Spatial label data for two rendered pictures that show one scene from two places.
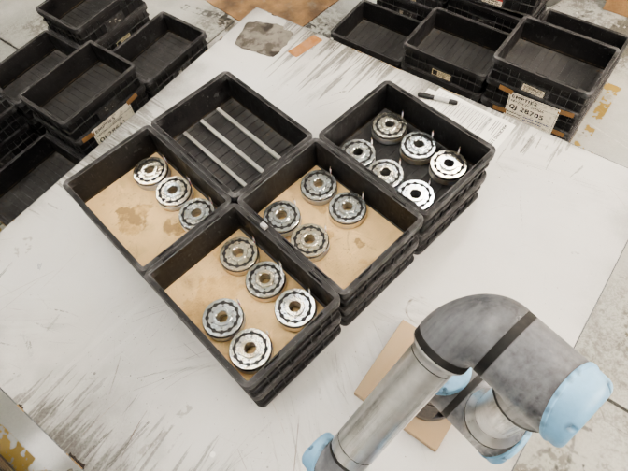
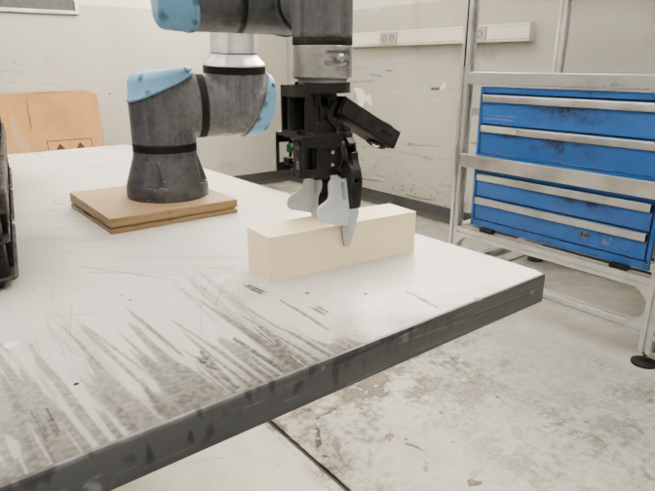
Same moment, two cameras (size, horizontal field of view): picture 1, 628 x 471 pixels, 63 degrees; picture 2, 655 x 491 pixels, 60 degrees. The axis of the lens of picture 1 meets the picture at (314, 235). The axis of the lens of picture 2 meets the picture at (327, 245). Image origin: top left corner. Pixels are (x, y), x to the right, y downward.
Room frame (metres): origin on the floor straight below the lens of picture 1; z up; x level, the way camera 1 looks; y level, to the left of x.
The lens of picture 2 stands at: (-0.19, 0.76, 0.96)
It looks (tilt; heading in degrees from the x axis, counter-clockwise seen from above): 18 degrees down; 279
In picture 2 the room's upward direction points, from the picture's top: straight up
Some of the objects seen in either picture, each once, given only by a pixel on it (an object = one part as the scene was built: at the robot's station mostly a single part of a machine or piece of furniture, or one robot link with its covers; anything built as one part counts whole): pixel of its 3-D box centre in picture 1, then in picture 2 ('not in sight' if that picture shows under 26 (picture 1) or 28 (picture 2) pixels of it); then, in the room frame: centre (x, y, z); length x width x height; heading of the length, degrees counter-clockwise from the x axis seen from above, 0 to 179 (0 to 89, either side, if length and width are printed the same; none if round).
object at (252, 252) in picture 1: (238, 253); not in sight; (0.66, 0.20, 0.86); 0.10 x 0.10 x 0.01
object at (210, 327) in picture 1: (222, 317); not in sight; (0.49, 0.25, 0.86); 0.10 x 0.10 x 0.01
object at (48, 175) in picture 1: (43, 193); not in sight; (1.43, 1.15, 0.26); 0.40 x 0.30 x 0.23; 137
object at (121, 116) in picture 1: (117, 128); not in sight; (1.61, 0.78, 0.41); 0.31 x 0.02 x 0.16; 137
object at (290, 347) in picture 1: (240, 288); not in sight; (0.53, 0.19, 0.92); 0.40 x 0.30 x 0.02; 38
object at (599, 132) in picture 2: not in sight; (557, 169); (-0.69, -1.35, 0.60); 0.72 x 0.03 x 0.56; 137
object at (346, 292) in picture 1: (328, 211); not in sight; (0.71, -0.05, 0.92); 0.40 x 0.30 x 0.02; 38
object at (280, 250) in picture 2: not in sight; (335, 239); (-0.08, 0.02, 0.73); 0.24 x 0.06 x 0.06; 42
